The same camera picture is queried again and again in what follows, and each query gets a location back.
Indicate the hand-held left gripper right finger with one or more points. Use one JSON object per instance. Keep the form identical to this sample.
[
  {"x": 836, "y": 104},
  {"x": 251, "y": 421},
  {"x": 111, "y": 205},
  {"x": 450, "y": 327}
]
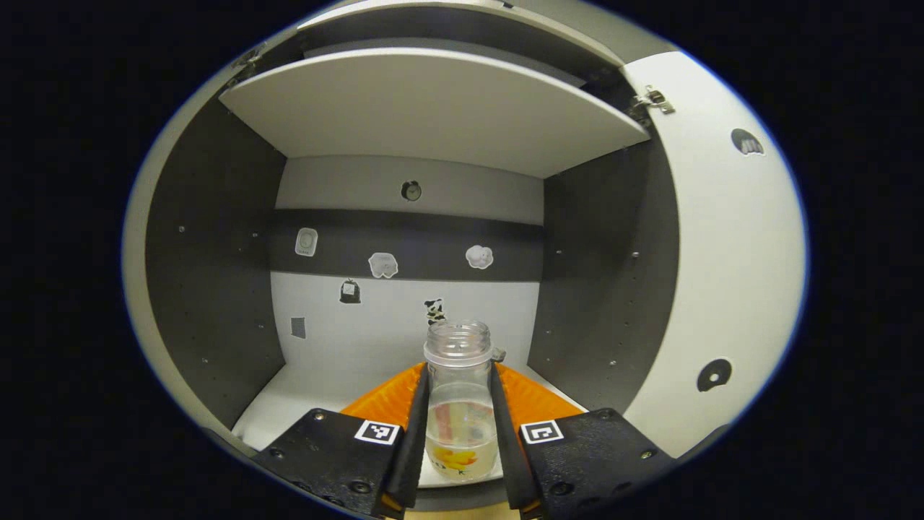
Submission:
[{"x": 509, "y": 433}]

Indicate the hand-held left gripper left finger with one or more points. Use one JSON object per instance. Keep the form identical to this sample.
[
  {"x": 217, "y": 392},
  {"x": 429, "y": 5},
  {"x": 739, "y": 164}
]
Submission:
[{"x": 415, "y": 433}]

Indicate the clear plastic bottle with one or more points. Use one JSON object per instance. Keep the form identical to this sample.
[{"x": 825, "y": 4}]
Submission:
[{"x": 460, "y": 404}]

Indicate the grey and white cabinet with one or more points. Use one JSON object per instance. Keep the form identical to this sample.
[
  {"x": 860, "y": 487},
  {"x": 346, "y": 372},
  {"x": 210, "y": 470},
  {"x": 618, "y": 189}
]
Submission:
[{"x": 209, "y": 253}]

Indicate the white cabinet shelf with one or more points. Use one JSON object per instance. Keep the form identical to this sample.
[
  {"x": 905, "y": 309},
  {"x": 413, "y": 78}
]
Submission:
[{"x": 433, "y": 108}]

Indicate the metal door hinge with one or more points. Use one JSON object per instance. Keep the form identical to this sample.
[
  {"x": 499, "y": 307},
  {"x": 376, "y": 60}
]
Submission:
[
  {"x": 249, "y": 58},
  {"x": 650, "y": 101}
]

